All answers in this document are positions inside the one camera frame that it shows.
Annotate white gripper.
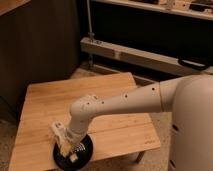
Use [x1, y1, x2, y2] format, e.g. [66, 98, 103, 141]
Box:
[51, 121, 82, 163]

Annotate small yellow bottle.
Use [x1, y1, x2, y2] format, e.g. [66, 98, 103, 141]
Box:
[60, 142, 72, 157]

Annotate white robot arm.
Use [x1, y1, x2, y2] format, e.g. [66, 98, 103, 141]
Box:
[51, 81, 175, 168]

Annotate black ceramic bowl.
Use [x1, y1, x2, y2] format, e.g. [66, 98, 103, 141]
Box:
[53, 135, 93, 171]

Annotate wooden table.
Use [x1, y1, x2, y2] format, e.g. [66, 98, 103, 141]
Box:
[8, 73, 161, 171]

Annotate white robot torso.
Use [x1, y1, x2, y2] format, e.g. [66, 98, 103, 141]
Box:
[160, 75, 213, 171]

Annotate dark wooden cabinet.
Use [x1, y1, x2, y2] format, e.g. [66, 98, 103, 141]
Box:
[0, 0, 80, 123]

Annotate metal vertical pole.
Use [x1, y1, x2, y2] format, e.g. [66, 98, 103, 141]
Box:
[86, 0, 94, 42]

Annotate upper shelf board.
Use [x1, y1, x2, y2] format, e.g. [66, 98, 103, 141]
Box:
[93, 0, 213, 21]

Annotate black handle on beam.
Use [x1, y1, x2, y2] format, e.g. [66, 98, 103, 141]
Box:
[178, 59, 210, 71]

